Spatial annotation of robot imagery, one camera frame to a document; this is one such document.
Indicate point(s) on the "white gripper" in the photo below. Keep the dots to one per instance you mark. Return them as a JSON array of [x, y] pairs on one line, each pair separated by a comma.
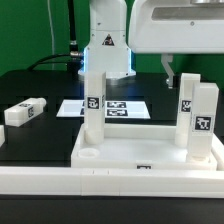
[[176, 26]]

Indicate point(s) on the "white desk top tray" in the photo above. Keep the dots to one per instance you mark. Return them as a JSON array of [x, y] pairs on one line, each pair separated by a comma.
[[128, 146]]

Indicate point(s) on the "white marker sheet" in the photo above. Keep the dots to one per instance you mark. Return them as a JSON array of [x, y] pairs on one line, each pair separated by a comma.
[[113, 109]]

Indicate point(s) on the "white block left edge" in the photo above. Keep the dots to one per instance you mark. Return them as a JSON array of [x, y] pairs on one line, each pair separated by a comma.
[[2, 135]]

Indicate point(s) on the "white L-shaped fence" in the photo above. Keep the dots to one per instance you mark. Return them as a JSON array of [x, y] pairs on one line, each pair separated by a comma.
[[110, 182]]

